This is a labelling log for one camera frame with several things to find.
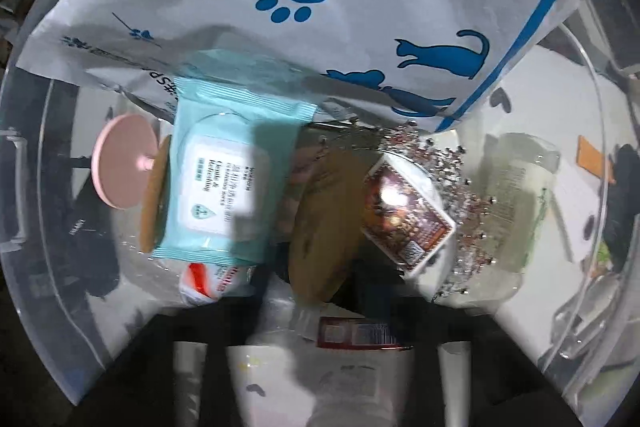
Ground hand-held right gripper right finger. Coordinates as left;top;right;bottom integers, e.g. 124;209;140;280
345;267;576;427

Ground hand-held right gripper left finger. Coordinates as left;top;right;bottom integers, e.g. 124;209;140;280
75;287;291;427

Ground plain cork coaster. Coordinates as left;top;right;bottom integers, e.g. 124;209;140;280
287;147;373;305

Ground green frog cork coaster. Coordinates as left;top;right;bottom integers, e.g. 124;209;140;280
140;134;173;255

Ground white jar with clear lid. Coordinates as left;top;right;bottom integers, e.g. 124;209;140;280
470;132;562;305

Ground clear plastic storage container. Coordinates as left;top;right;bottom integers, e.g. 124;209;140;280
0;0;640;427

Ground brown snack packet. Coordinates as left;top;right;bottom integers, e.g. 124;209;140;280
360;157;457;278

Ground silver beaded ornament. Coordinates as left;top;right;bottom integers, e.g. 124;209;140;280
307;119;501;303

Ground teal wet wipes pack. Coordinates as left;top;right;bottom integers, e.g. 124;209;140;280
150;49;318;265

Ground pink round stand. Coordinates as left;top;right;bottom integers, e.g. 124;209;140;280
91;114;157;210

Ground orange utility knife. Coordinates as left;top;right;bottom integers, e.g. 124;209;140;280
577;134;613;188

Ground black gloves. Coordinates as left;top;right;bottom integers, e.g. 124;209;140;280
602;142;640;273

